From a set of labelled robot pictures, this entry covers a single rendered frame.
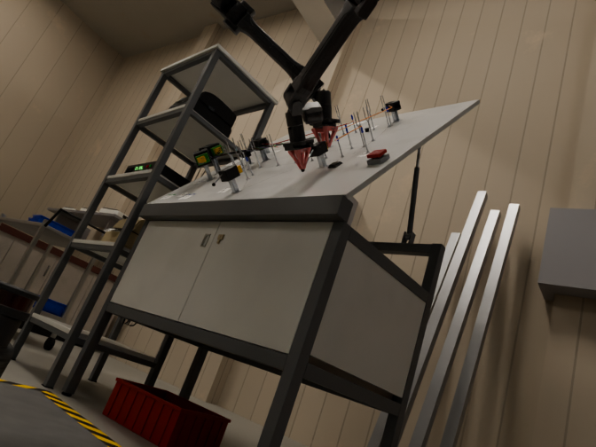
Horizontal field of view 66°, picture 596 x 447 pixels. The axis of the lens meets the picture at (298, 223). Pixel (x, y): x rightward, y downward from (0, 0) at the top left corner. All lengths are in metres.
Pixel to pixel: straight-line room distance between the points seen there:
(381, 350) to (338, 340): 0.23
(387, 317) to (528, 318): 1.90
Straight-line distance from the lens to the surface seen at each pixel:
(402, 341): 1.63
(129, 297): 2.03
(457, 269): 3.08
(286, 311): 1.31
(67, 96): 9.41
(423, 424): 2.65
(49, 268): 4.97
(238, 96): 2.97
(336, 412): 3.59
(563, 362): 3.10
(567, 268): 3.10
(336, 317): 1.32
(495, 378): 3.27
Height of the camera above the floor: 0.32
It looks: 19 degrees up
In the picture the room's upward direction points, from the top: 20 degrees clockwise
